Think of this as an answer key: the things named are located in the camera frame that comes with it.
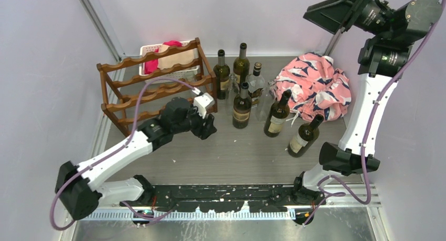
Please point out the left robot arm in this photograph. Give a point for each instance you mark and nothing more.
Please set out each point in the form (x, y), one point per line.
(83, 187)

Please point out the aluminium frame rail front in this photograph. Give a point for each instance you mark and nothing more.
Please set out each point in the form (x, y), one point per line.
(336, 197)

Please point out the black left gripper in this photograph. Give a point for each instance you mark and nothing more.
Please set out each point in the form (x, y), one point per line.
(203, 131)

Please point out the red cloth in basket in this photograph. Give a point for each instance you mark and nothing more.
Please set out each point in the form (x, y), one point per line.
(151, 66)

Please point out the dark bottle cream label centre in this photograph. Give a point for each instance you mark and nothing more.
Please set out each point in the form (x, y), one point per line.
(278, 113)

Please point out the dark green bottle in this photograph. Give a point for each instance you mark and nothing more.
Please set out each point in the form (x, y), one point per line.
(222, 71)
(241, 64)

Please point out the clear glass bottle by cloth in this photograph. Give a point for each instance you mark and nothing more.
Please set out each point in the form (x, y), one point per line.
(266, 99)

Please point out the pink shark print cloth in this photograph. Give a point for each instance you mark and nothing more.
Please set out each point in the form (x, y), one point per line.
(317, 87)

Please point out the clear bottle with dark cap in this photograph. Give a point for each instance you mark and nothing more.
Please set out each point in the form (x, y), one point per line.
(256, 84)

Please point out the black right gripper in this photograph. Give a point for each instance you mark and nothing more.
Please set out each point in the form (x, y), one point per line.
(336, 12)

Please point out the aluminium corner post left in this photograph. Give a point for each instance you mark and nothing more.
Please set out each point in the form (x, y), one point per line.
(97, 14)

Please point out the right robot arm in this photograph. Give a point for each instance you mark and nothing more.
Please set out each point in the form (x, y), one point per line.
(382, 60)

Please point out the small clear glass bottle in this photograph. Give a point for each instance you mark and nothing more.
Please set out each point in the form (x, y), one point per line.
(231, 92)

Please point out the dark green bottle far left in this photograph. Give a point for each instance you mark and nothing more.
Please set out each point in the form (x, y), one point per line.
(222, 71)

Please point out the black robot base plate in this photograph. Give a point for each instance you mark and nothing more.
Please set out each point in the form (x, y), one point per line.
(227, 198)

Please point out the aluminium corner post right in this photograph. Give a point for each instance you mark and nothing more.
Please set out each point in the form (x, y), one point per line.
(332, 44)

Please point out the dark bottle brown label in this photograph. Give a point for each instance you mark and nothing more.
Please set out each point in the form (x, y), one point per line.
(242, 107)

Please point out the aluminium corner post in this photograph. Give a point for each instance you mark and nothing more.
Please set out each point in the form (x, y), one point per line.
(97, 14)
(332, 44)

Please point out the dark bottle white label right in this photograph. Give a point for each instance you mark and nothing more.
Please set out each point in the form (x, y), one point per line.
(306, 135)

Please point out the beige folded cloth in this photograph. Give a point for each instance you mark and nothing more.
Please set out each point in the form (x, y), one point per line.
(179, 58)

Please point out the dark green bottle far back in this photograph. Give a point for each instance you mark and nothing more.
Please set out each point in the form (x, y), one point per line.
(241, 64)

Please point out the white plastic basket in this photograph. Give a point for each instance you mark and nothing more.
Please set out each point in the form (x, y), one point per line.
(177, 75)

